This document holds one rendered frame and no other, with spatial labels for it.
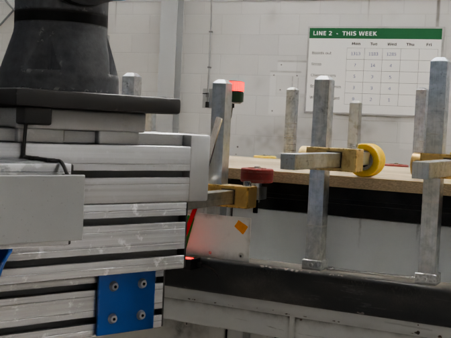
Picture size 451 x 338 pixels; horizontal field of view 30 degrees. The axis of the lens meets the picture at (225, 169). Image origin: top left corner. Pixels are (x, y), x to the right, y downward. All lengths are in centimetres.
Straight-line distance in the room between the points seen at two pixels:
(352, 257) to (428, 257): 32
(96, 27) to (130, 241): 27
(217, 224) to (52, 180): 110
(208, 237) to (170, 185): 86
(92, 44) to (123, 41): 907
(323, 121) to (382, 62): 725
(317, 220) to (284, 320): 25
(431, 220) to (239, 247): 44
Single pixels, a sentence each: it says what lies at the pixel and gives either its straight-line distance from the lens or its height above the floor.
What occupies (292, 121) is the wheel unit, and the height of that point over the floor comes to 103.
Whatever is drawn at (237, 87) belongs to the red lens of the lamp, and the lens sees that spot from 198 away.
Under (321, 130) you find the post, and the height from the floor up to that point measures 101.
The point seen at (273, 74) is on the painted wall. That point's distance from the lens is 937.
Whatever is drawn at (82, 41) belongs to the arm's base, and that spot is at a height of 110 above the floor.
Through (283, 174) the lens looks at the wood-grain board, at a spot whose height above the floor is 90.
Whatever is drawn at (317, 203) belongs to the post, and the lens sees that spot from 185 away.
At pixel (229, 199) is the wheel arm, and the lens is 190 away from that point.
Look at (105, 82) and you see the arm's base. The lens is 104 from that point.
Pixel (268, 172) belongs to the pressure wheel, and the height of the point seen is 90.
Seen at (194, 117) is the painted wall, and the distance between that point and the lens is 967.
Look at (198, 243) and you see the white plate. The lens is 197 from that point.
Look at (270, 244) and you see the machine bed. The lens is 214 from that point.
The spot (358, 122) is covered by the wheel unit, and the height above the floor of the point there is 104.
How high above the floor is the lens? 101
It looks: 3 degrees down
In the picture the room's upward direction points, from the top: 3 degrees clockwise
